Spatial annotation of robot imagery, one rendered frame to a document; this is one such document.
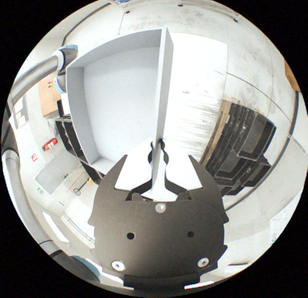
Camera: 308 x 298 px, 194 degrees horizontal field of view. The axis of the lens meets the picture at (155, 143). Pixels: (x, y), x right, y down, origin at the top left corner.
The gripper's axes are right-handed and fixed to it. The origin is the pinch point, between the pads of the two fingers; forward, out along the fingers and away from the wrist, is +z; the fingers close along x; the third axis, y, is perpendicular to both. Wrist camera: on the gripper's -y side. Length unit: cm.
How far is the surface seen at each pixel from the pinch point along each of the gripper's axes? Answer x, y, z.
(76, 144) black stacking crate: -72, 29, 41
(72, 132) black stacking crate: -71, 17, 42
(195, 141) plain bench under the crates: 23.8, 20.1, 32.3
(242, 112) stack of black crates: 76, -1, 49
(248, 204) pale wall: 257, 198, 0
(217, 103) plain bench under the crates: 30.9, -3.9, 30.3
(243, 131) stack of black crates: 71, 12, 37
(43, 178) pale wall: -355, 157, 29
